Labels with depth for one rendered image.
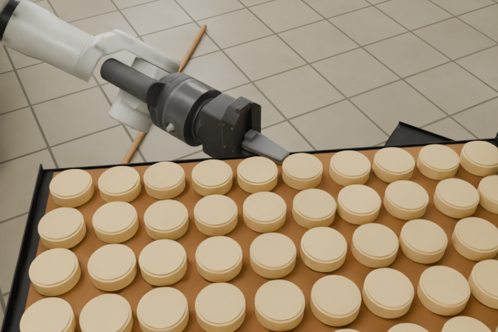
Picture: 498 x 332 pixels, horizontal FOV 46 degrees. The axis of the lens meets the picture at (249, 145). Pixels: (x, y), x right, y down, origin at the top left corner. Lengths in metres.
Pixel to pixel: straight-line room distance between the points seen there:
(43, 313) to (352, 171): 0.38
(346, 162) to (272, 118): 1.68
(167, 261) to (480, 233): 0.34
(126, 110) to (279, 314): 0.41
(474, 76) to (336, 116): 0.71
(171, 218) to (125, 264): 0.08
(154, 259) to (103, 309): 0.07
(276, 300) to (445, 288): 0.17
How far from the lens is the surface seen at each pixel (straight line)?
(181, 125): 0.80
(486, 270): 0.67
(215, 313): 0.59
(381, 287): 0.62
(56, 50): 0.87
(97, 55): 0.87
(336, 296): 0.61
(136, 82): 0.82
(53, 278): 0.65
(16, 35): 0.87
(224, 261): 0.63
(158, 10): 3.19
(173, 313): 0.60
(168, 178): 0.72
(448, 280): 0.65
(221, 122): 0.76
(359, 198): 0.70
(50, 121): 2.53
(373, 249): 0.65
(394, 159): 0.75
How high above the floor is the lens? 1.53
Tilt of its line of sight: 42 degrees down
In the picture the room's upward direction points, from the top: straight up
